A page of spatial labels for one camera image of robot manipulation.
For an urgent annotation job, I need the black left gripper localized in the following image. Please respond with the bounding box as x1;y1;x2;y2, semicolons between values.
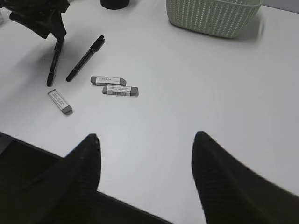
0;0;70;40

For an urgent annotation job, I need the grey white eraser bottom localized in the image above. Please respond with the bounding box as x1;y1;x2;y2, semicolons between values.
48;89;72;114

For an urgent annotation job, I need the black marker pen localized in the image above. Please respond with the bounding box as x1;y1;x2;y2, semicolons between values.
46;39;64;87
65;35;105;82

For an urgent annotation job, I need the black mesh pen holder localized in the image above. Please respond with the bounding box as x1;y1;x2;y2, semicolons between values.
100;0;130;10

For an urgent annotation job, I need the grey white eraser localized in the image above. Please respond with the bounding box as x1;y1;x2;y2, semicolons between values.
102;85;138;96
91;76;127;86
48;89;72;114

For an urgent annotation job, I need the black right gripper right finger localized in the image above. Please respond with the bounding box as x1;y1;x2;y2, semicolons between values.
192;131;299;224

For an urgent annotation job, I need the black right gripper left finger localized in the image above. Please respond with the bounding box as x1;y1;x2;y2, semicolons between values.
0;134;164;224

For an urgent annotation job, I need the light green plastic basket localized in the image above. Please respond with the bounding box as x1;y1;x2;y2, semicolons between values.
166;0;263;39

